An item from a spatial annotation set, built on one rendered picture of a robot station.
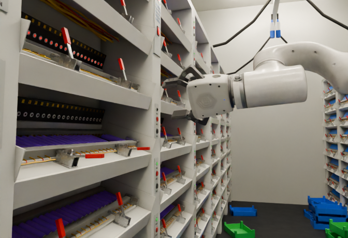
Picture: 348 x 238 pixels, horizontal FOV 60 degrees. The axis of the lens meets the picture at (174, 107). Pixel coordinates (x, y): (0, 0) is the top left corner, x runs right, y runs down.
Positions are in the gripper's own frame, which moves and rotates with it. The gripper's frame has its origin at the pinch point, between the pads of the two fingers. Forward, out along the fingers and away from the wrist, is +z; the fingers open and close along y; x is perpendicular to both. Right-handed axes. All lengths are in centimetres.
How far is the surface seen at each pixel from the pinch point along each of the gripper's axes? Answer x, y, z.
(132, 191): 1.9, 34.4, 23.6
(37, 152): -28.1, -8.4, 17.6
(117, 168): -11.4, 11.9, 15.5
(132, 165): -3.4, 18.1, 16.1
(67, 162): -25.7, -3.6, 14.8
